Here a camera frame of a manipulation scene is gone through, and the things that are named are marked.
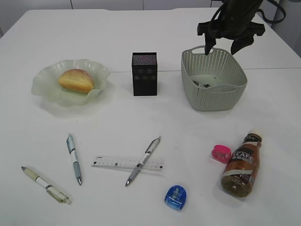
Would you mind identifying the clear plastic ruler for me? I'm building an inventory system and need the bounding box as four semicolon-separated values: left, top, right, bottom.
91;155;165;172

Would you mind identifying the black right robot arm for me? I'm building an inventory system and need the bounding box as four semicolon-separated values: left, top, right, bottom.
197;0;265;55

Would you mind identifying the grey pen on ruler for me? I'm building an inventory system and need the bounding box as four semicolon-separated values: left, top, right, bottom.
125;136;161;187

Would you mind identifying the brown coffee bottle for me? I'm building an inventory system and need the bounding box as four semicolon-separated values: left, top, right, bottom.
221;129;263;198

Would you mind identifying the bread roll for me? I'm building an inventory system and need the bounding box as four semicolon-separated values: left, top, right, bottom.
58;69;94;93

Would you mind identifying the pink pencil sharpener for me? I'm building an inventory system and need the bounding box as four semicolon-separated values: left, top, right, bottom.
211;145;231;164

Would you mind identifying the black pen holder box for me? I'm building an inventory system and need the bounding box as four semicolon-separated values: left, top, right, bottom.
132;52;158;96

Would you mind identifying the blue grey pen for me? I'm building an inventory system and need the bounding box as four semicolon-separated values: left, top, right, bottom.
66;133;82;186

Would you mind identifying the light green woven basket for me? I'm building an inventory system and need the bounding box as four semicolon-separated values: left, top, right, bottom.
181;46;247;111

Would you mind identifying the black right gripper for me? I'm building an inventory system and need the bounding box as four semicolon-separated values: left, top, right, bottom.
197;9;265;56

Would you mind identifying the cream white pen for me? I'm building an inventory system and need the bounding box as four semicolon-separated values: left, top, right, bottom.
21;166;71;205

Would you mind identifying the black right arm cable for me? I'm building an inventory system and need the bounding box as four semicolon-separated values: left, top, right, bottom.
257;0;287;24

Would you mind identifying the pale green wavy plate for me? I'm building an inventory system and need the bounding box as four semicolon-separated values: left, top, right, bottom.
31;59;110;106

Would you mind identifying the blue pencil sharpener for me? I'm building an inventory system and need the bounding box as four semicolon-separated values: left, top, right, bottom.
164;185;187;211

